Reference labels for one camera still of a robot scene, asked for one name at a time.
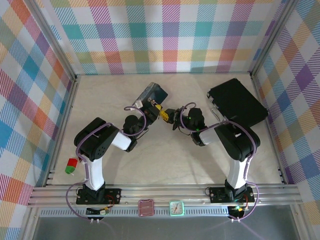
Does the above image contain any red and green block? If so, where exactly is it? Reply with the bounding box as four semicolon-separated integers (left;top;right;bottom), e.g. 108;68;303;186
64;157;79;176

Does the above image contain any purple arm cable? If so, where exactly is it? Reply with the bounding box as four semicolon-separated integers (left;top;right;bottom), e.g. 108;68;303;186
65;106;148;221
178;101;261;222

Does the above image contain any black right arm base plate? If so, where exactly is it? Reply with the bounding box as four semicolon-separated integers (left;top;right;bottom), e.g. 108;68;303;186
208;186;256;204

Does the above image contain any black hard case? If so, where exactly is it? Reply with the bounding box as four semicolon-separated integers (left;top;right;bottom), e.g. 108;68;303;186
206;78;270;128

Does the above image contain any blue patterned box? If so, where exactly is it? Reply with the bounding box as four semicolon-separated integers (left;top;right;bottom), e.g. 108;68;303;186
134;82;169;109

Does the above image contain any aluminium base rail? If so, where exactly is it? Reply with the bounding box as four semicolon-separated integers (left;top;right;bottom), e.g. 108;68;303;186
26;183;310;208

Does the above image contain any teal square clock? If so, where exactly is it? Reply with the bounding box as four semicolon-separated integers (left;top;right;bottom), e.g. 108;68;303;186
169;200;185;217

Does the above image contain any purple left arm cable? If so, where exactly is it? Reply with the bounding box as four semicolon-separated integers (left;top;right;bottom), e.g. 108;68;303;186
65;106;148;221

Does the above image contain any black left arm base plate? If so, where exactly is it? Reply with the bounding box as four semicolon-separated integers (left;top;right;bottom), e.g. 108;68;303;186
75;187;123;206

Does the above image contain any slotted metal strip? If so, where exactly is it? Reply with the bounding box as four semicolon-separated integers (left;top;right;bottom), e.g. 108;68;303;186
39;208;232;218

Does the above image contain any aluminium frame post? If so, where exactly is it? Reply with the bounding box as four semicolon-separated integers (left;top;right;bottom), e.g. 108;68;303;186
24;0;77;81
249;0;302;76

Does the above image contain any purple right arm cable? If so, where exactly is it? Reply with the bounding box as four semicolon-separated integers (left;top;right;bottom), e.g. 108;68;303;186
178;101;261;222

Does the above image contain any yellow green wire connector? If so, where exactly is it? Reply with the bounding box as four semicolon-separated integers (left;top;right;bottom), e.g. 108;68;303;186
86;206;111;216
228;204;250;217

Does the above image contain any aluminium side rail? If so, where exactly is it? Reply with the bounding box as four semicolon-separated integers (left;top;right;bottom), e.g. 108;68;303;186
249;71;290;186
41;74;80;188

